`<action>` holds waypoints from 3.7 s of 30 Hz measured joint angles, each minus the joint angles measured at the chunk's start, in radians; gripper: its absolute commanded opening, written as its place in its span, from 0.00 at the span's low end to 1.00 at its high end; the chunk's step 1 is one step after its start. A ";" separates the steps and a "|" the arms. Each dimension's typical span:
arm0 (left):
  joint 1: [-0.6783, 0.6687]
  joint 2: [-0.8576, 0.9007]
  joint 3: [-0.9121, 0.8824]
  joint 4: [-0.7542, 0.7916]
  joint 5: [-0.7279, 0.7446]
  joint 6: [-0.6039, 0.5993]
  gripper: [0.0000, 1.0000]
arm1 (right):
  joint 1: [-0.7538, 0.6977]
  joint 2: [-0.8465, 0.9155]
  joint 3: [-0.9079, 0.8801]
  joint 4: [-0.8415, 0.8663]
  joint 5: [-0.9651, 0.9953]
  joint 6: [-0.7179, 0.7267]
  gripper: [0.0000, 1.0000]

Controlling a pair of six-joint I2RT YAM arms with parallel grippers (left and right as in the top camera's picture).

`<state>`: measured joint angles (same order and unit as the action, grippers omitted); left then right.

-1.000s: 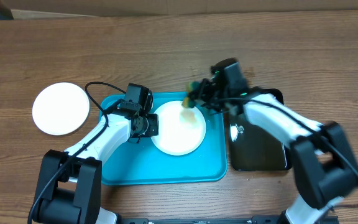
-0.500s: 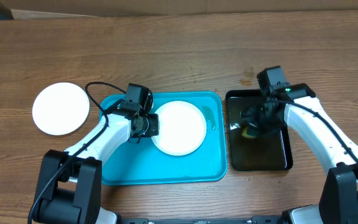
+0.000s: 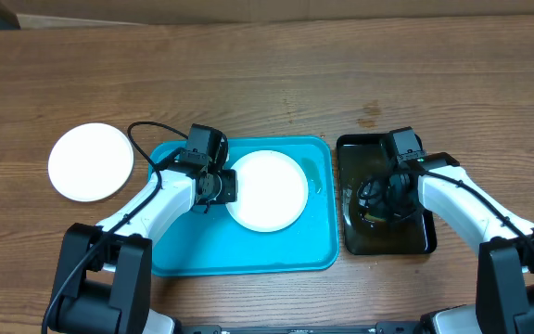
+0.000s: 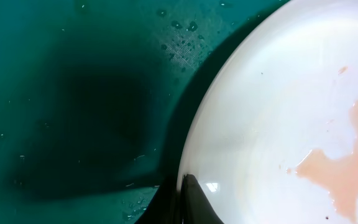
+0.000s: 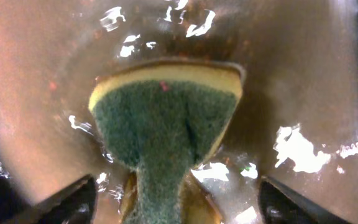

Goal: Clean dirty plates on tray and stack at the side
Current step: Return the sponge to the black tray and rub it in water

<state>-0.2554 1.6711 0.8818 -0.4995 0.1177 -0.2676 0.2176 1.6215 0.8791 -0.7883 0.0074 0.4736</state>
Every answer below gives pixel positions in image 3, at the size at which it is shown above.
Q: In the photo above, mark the white plate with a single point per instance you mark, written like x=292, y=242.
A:
x=271, y=191
x=90, y=162

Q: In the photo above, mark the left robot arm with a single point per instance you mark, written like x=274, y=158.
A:
x=103, y=278

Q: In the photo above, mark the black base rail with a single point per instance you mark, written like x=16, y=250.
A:
x=386, y=327

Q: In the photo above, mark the teal plastic tray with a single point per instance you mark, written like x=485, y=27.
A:
x=211, y=242

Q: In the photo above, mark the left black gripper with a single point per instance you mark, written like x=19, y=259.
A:
x=230, y=176

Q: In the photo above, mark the white plate top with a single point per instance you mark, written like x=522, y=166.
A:
x=90, y=162

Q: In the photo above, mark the green yellow sponge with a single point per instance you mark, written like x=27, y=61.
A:
x=371, y=218

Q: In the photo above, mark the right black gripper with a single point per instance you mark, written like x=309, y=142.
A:
x=383, y=199

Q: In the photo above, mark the black water tray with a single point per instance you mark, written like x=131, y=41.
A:
x=358, y=157

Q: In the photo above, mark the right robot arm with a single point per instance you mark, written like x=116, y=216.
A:
x=503, y=241

